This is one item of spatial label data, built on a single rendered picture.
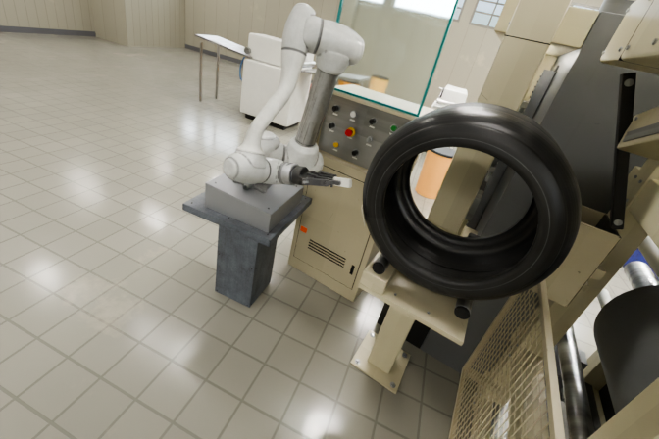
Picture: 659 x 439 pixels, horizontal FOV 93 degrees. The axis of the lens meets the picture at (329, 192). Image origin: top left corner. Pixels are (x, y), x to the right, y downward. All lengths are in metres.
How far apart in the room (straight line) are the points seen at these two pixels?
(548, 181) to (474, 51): 7.84
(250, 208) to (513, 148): 1.11
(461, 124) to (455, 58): 7.78
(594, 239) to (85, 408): 2.00
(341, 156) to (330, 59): 0.68
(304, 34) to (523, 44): 0.73
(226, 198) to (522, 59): 1.30
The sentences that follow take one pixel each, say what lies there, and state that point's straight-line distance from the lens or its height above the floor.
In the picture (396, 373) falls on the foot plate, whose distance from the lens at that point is 2.00.
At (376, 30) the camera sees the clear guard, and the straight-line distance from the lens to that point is 1.71.
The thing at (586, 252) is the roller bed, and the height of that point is 1.12.
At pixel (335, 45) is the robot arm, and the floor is 1.51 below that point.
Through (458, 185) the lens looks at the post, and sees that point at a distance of 1.29.
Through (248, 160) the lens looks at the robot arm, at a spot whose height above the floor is 1.10.
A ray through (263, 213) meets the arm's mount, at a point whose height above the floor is 0.75.
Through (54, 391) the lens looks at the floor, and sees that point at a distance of 1.94.
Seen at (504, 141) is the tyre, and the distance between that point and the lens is 0.86.
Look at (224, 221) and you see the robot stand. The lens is 1.60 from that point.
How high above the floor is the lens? 1.57
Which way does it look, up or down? 27 degrees down
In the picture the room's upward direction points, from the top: 13 degrees clockwise
